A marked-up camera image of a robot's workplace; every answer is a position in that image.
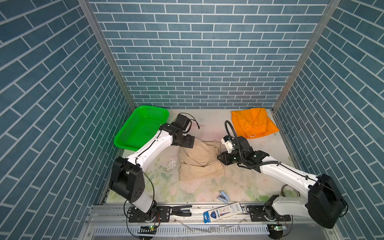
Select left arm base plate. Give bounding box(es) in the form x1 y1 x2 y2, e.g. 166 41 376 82
127 206 171 223

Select right circuit board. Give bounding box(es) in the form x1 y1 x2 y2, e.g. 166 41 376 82
268 224 287 232

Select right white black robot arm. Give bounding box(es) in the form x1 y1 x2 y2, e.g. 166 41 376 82
218 136 348 229

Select white vented cable duct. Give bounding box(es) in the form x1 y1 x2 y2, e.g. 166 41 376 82
93 224 270 237

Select left circuit board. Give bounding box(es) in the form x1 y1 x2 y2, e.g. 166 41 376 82
138 226 158 235

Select tape roll ring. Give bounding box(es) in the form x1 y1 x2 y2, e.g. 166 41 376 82
280 183 301 198

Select orange shorts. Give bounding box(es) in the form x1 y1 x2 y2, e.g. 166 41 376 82
231 108 280 139

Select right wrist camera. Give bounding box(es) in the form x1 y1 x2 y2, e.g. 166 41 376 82
221 136 235 154

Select blue white flat box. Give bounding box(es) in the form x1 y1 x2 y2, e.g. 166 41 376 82
203 203 243 224

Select green plastic basket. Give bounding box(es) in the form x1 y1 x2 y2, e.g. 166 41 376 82
114 106 169 151

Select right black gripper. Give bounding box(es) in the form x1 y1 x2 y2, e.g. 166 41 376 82
215 150 246 165

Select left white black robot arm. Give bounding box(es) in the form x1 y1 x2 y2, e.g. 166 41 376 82
109 113 195 219

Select black pliers tool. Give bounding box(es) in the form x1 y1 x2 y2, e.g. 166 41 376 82
170 205 192 217

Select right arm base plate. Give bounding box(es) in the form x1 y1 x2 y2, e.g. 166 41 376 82
243 205 292 223

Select circuit board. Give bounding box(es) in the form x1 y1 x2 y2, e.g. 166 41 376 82
138 226 158 235
268 224 287 232

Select beige shorts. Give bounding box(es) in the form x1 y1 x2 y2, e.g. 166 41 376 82
179 139 225 181

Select aluminium front rail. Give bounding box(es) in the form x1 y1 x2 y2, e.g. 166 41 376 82
79 203 342 240

